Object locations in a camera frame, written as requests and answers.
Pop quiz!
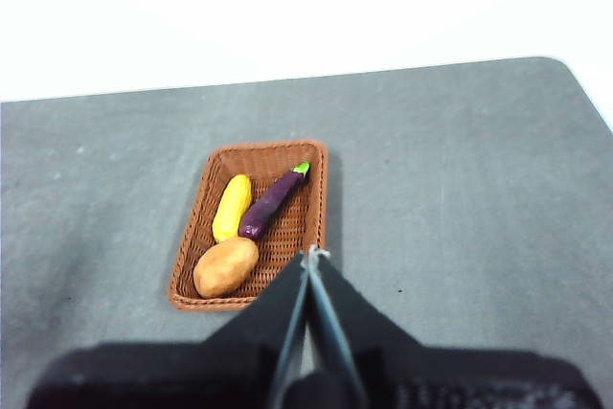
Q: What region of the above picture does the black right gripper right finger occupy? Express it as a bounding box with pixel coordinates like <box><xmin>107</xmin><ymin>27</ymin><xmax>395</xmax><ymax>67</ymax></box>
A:
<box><xmin>309</xmin><ymin>245</ymin><xmax>605</xmax><ymax>409</ymax></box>

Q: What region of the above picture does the brown potato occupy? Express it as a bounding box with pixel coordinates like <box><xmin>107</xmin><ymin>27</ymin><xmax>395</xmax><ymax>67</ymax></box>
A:
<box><xmin>193</xmin><ymin>238</ymin><xmax>261</xmax><ymax>299</ymax></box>

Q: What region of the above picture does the purple eggplant with green stem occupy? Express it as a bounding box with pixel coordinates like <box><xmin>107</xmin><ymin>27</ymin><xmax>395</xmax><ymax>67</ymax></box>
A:
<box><xmin>238</xmin><ymin>161</ymin><xmax>311</xmax><ymax>240</ymax></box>

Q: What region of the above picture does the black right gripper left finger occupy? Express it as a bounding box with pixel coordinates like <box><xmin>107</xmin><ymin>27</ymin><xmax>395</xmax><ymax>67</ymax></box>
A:
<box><xmin>26</xmin><ymin>252</ymin><xmax>310</xmax><ymax>409</ymax></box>

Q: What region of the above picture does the brown wicker basket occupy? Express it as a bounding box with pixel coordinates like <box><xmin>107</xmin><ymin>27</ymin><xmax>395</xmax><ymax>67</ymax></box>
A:
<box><xmin>168</xmin><ymin>139</ymin><xmax>330</xmax><ymax>312</ymax></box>

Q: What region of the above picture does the yellow squash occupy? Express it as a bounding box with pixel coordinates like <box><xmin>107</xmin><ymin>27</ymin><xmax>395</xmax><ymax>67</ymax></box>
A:
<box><xmin>212</xmin><ymin>173</ymin><xmax>253</xmax><ymax>243</ymax></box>

